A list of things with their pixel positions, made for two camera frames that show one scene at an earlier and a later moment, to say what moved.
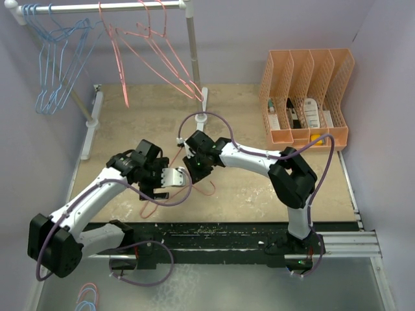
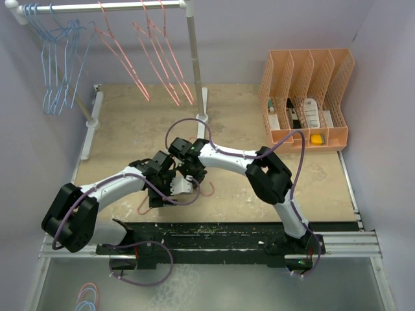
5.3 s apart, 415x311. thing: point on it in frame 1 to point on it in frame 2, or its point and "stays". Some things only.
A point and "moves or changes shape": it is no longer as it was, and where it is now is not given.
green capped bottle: [270, 105] stays
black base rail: [148, 241] stays
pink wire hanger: [149, 36] moves or changes shape
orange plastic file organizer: [302, 96] stays
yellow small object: [315, 136] stays
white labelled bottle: [311, 113] stays
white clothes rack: [15, 10] stays
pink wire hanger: [158, 49] to [150, 47]
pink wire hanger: [117, 55] moves or changes shape
